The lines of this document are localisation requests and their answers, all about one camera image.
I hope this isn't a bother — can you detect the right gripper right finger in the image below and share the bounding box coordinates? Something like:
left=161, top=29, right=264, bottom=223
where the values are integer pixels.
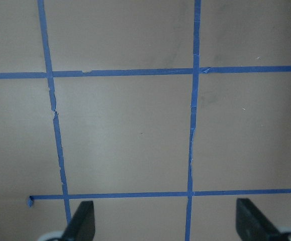
left=236, top=198, right=291, bottom=241

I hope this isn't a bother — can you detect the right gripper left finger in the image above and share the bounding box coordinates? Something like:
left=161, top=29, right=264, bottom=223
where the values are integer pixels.
left=60, top=201, right=95, bottom=241

